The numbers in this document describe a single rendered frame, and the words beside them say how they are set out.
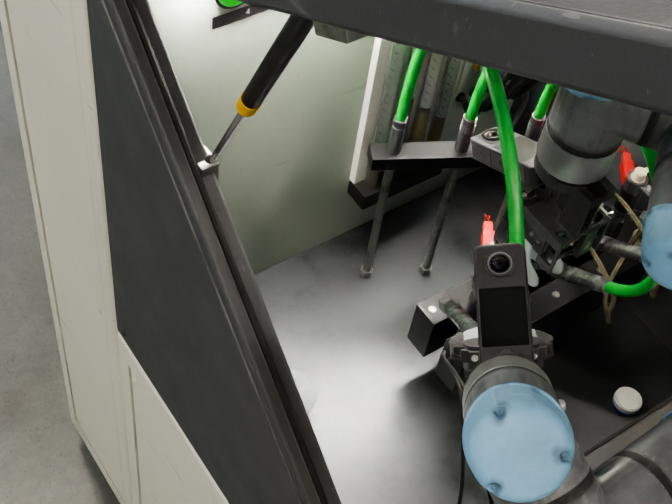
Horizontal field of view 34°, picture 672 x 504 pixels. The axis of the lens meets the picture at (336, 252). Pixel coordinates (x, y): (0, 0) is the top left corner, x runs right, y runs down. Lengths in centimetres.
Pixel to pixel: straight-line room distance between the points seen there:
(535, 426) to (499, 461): 3
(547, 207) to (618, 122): 17
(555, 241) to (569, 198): 5
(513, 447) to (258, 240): 82
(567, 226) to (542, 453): 42
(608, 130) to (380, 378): 60
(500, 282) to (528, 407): 21
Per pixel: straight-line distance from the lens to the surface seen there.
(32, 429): 241
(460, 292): 143
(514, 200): 101
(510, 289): 95
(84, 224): 149
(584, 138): 105
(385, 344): 154
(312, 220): 157
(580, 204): 111
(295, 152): 142
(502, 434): 77
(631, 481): 85
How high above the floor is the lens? 212
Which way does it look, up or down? 53 degrees down
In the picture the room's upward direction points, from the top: 10 degrees clockwise
